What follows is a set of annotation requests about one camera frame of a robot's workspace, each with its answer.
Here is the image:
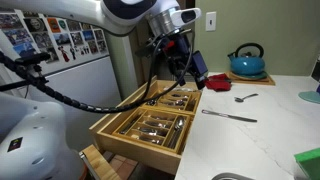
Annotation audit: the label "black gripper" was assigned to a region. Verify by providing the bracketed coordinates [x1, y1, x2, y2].
[159, 30, 197, 88]

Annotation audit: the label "stainless steel bread knife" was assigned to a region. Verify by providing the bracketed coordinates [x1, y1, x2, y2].
[201, 109, 258, 123]

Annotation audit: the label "light wooden kitchen drawer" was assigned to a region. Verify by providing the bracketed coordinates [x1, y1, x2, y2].
[89, 75, 205, 176]

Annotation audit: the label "clear plastic wrapped utensils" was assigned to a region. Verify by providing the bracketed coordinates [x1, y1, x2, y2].
[163, 87, 198, 93]

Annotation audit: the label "stainless steel cutlery piece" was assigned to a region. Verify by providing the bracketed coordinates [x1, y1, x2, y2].
[171, 93, 193, 99]
[146, 94, 162, 107]
[164, 100, 186, 107]
[130, 134, 165, 146]
[168, 97, 190, 103]
[136, 127, 168, 137]
[143, 120, 172, 130]

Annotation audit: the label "bamboo cutlery tray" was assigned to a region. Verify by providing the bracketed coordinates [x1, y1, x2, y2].
[142, 87, 203, 117]
[112, 107, 195, 155]

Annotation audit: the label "red cloth pot holder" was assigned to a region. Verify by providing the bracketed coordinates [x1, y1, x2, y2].
[203, 73, 233, 92]

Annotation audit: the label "large stainless serving spoon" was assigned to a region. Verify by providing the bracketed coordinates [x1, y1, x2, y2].
[168, 116, 186, 150]

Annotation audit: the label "small stainless steel spoon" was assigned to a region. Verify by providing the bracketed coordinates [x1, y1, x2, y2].
[233, 92, 260, 103]

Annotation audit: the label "wooden trivet board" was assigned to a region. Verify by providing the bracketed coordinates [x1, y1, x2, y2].
[225, 70, 276, 87]

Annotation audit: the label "red figure fridge magnet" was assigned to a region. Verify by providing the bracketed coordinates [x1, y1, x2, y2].
[58, 45, 71, 63]

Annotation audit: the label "wooden butcher block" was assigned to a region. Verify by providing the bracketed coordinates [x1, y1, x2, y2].
[81, 144, 120, 180]

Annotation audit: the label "metal bar clamp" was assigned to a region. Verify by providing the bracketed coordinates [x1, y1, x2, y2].
[78, 151, 98, 180]

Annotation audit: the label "orange fridge photo magnet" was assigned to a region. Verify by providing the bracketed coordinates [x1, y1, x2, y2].
[46, 17, 62, 34]

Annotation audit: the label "pale teal round mat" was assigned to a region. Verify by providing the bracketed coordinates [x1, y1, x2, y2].
[298, 90, 320, 105]

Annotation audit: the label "green sponge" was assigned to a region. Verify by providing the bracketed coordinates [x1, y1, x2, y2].
[293, 148, 320, 180]

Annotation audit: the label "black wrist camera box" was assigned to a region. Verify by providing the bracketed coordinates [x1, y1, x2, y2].
[191, 49, 210, 91]

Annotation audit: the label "white light switch plate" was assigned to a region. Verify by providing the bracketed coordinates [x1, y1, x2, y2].
[205, 11, 217, 33]

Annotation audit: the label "teal kettle with black handle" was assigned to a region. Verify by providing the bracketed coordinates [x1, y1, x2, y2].
[227, 42, 267, 77]

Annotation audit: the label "black corrugated cable conduit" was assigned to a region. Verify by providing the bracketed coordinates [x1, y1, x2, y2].
[0, 29, 196, 115]

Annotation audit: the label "orange robot base ring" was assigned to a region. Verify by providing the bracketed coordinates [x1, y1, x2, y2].
[79, 163, 89, 180]

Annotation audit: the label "black camera on stand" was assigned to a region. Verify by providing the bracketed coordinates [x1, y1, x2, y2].
[0, 51, 52, 93]

